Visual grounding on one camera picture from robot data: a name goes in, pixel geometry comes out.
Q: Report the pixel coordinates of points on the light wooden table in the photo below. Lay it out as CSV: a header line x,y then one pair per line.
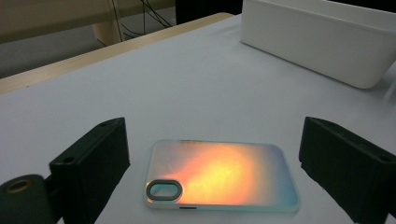
x,y
93,56

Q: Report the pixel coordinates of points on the white plastic bin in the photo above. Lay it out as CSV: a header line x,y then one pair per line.
x,y
311,40

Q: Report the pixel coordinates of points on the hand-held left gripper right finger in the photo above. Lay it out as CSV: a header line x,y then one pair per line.
x,y
342,168

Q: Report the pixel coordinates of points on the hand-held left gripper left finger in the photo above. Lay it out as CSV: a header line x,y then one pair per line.
x,y
90,168

